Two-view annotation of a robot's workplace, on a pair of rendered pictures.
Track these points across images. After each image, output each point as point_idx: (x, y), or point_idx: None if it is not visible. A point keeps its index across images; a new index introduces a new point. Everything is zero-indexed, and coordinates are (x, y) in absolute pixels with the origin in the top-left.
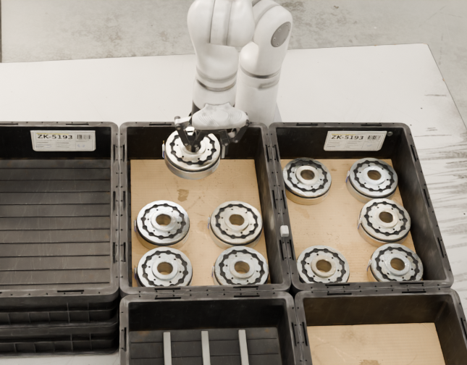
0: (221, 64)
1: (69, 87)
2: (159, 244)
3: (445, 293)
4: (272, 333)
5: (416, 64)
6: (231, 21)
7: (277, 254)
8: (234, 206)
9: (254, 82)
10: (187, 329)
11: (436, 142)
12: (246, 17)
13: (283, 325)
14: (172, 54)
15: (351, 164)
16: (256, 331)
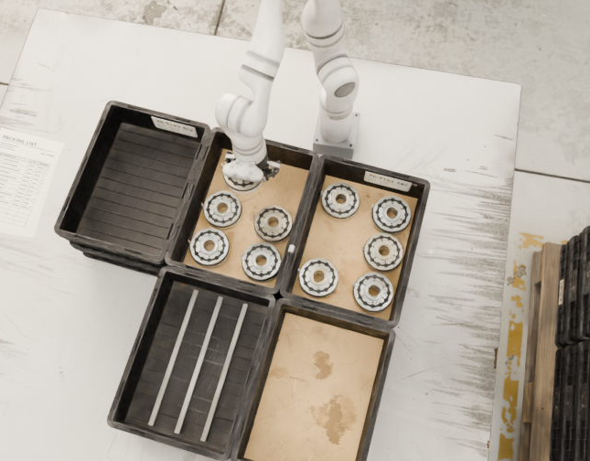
0: (242, 141)
1: (218, 62)
2: (213, 225)
3: (386, 331)
4: (266, 311)
5: (501, 103)
6: (241, 122)
7: None
8: (276, 210)
9: (327, 113)
10: (211, 291)
11: (481, 180)
12: (253, 122)
13: None
14: (305, 49)
15: (384, 195)
16: (256, 306)
